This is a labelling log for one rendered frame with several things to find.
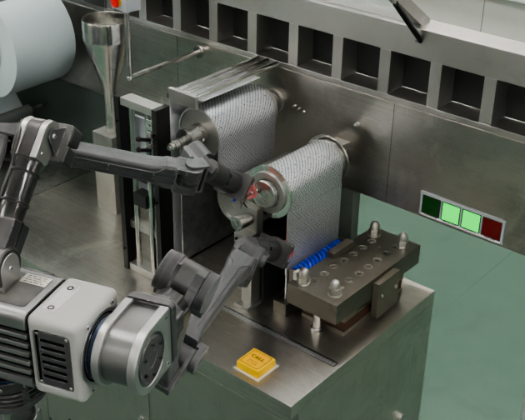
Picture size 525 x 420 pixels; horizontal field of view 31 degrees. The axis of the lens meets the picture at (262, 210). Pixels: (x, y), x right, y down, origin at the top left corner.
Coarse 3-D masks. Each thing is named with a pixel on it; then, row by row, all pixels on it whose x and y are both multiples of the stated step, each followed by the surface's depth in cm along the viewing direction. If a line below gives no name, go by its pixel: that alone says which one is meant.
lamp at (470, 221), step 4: (464, 212) 250; (468, 212) 250; (464, 216) 251; (468, 216) 250; (472, 216) 249; (476, 216) 248; (480, 216) 248; (464, 220) 251; (468, 220) 250; (472, 220) 250; (476, 220) 249; (464, 224) 252; (468, 224) 251; (472, 224) 250; (476, 224) 249; (468, 228) 251; (472, 228) 251; (476, 228) 250
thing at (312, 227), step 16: (336, 192) 263; (304, 208) 253; (320, 208) 259; (336, 208) 266; (288, 224) 249; (304, 224) 255; (320, 224) 262; (336, 224) 269; (288, 240) 252; (304, 240) 258; (320, 240) 265; (304, 256) 261; (288, 272) 257
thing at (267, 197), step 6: (264, 180) 246; (258, 186) 247; (264, 186) 246; (270, 186) 245; (264, 192) 247; (270, 192) 245; (276, 192) 245; (258, 198) 249; (264, 198) 248; (270, 198) 246; (276, 198) 246; (264, 204) 248; (270, 204) 247
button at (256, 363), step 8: (248, 352) 242; (256, 352) 242; (240, 360) 240; (248, 360) 240; (256, 360) 240; (264, 360) 240; (272, 360) 240; (240, 368) 240; (248, 368) 238; (256, 368) 237; (264, 368) 238; (256, 376) 237
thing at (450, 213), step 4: (444, 204) 254; (448, 204) 253; (444, 208) 254; (448, 208) 253; (452, 208) 252; (456, 208) 252; (444, 212) 255; (448, 212) 254; (452, 212) 253; (456, 212) 252; (444, 216) 255; (448, 216) 254; (452, 216) 253; (456, 216) 253; (448, 220) 255; (452, 220) 254; (456, 220) 253
